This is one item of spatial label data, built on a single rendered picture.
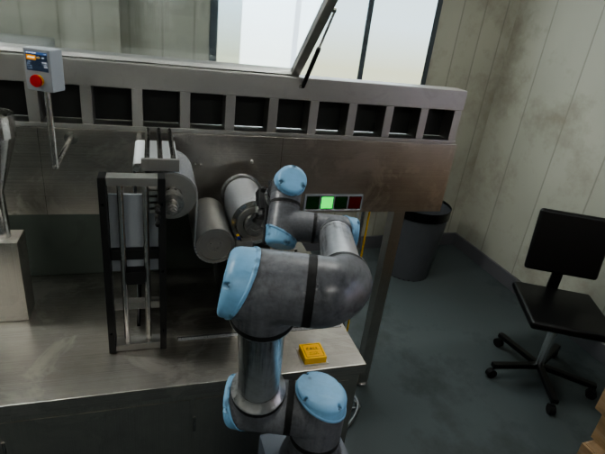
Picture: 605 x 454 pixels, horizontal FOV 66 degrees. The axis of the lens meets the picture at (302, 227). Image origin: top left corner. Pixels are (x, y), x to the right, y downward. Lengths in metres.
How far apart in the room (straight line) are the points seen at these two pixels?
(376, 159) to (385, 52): 1.96
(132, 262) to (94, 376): 0.32
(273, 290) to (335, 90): 1.17
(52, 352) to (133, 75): 0.87
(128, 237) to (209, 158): 0.51
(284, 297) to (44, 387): 0.89
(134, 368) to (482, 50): 3.59
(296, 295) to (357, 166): 1.23
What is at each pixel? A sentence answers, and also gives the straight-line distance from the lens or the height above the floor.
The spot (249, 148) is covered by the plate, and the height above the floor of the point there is 1.40.
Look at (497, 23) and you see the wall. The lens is 4.30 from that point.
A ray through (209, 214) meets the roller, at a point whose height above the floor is 1.23.
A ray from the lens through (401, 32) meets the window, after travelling 3.82.
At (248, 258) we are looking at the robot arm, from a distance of 0.71.
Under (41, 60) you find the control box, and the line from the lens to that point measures 1.34.
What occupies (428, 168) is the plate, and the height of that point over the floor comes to 1.33.
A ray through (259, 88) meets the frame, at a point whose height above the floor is 1.61.
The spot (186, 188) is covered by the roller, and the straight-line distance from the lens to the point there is 1.40.
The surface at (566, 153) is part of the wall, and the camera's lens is 3.83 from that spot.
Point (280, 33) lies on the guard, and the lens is 1.55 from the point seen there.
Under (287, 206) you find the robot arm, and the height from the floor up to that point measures 1.44.
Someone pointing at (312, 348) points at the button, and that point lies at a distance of 1.49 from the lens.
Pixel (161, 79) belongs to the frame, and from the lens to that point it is 1.65.
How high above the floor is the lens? 1.86
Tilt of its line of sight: 24 degrees down
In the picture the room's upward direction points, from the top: 7 degrees clockwise
